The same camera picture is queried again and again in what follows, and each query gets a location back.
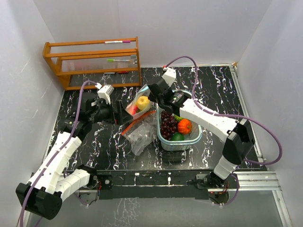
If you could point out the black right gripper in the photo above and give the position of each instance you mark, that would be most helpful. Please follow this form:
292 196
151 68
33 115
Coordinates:
151 97

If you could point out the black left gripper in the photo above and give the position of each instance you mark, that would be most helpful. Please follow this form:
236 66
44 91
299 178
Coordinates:
121 116

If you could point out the red orange peach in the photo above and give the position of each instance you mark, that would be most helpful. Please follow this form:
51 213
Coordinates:
134 110

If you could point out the yellow apple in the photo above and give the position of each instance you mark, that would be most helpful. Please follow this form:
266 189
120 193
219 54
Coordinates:
142 102

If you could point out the blue zip top bag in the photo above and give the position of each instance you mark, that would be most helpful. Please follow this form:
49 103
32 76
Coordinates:
144 91

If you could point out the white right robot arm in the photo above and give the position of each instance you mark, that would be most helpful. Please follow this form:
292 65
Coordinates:
237 136

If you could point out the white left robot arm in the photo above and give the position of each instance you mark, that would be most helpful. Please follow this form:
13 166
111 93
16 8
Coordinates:
45 191

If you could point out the orange zip plastic bag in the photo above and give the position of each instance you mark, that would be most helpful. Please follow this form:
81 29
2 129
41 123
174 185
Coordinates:
141 132

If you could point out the purple grapes bunch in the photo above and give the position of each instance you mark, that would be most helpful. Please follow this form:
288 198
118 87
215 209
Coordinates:
168 125

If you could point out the orange pumpkin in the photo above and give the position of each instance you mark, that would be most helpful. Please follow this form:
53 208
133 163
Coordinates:
184 126

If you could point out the green lime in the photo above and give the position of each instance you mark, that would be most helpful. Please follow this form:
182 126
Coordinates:
177 137

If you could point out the wooden shelf rack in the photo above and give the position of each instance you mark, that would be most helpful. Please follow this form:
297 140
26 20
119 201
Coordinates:
69 59

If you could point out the green white marker pen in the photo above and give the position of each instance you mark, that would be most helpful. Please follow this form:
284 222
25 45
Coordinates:
118 60

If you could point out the white plastic basket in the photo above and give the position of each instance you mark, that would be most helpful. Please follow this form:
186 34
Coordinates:
192 138

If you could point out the pink white marker pen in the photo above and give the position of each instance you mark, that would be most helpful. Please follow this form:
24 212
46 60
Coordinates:
117 42

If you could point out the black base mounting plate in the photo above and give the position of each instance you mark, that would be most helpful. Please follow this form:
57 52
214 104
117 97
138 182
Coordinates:
147 184

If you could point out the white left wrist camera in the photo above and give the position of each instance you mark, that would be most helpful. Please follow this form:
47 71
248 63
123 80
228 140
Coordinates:
104 92

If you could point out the aluminium frame rail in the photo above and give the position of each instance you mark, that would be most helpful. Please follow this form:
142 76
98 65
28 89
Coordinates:
260 180

